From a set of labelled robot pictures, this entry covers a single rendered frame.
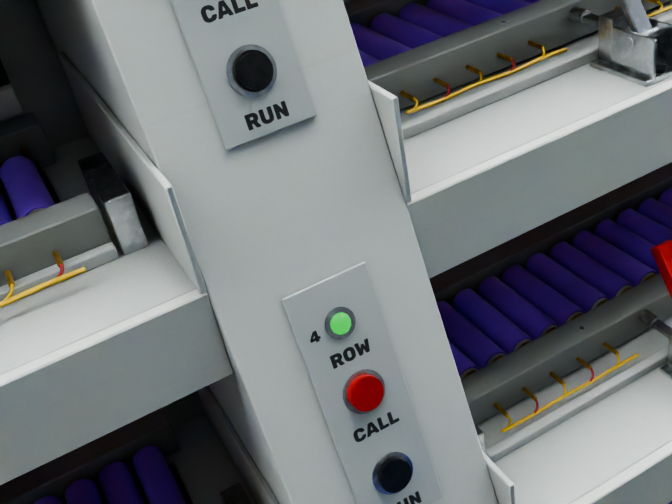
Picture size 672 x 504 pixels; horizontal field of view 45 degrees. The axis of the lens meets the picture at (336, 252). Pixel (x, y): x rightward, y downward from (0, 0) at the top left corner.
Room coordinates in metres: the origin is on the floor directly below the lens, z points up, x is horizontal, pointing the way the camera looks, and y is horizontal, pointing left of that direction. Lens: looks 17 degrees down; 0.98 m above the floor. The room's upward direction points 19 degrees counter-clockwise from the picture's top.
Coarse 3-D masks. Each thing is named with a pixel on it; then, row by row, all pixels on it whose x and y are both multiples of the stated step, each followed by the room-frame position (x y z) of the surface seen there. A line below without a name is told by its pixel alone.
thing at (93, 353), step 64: (64, 64) 0.46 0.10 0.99; (64, 192) 0.42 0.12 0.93; (128, 192) 0.34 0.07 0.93; (128, 256) 0.35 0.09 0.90; (192, 256) 0.31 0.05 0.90; (0, 320) 0.32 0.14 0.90; (64, 320) 0.31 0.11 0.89; (128, 320) 0.31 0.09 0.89; (192, 320) 0.31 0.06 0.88; (0, 384) 0.29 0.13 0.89; (64, 384) 0.30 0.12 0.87; (128, 384) 0.31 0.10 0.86; (192, 384) 0.32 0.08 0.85; (0, 448) 0.29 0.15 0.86; (64, 448) 0.30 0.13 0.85
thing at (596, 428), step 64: (640, 192) 0.56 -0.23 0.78; (512, 256) 0.53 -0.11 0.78; (576, 256) 0.52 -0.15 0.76; (640, 256) 0.51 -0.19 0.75; (448, 320) 0.49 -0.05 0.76; (512, 320) 0.48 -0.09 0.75; (576, 320) 0.45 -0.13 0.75; (640, 320) 0.45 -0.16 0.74; (512, 384) 0.42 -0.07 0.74; (576, 384) 0.43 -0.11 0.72; (640, 384) 0.42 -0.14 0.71; (512, 448) 0.40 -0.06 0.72; (576, 448) 0.39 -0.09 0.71; (640, 448) 0.38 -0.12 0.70
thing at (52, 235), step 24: (24, 216) 0.35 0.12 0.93; (48, 216) 0.35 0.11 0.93; (72, 216) 0.34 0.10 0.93; (96, 216) 0.35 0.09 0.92; (0, 240) 0.34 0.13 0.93; (24, 240) 0.34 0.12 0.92; (48, 240) 0.34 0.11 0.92; (72, 240) 0.35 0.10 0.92; (96, 240) 0.35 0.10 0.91; (0, 264) 0.34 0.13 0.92; (24, 264) 0.34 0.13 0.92; (48, 264) 0.34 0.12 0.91
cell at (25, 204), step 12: (12, 168) 0.41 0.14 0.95; (24, 168) 0.41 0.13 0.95; (36, 168) 0.42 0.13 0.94; (12, 180) 0.40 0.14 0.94; (24, 180) 0.40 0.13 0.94; (36, 180) 0.40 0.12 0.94; (12, 192) 0.39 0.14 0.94; (24, 192) 0.38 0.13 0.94; (36, 192) 0.38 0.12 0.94; (48, 192) 0.39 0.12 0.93; (12, 204) 0.39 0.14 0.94; (24, 204) 0.37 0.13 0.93; (36, 204) 0.37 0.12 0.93; (48, 204) 0.37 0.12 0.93
